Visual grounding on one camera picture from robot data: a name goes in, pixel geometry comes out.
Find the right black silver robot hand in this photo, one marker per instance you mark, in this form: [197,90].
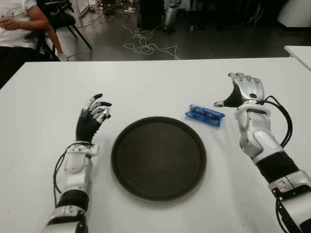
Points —
[247,89]

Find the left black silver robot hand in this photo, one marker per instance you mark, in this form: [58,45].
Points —
[86,128]

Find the blue Oreo cookie packet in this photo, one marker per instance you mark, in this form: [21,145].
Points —
[204,115]

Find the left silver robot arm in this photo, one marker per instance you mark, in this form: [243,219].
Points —
[75,174]

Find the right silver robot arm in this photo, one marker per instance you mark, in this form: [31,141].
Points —
[260,138]

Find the white side table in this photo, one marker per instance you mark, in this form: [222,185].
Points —
[301,54]

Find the round dark brown tray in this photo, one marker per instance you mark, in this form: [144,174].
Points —
[159,160]

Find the white curved panel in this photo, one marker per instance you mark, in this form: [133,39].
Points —
[295,14]

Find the silver humanoid robot legs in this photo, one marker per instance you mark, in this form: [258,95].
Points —
[170,17]

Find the black chair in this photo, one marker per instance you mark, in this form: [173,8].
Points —
[64,18]

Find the seated person in white shirt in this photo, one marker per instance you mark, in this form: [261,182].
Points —
[14,36]

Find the white framed board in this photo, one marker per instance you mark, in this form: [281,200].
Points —
[83,7]

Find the tall black cabinet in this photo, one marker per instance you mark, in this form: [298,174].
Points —
[151,14]

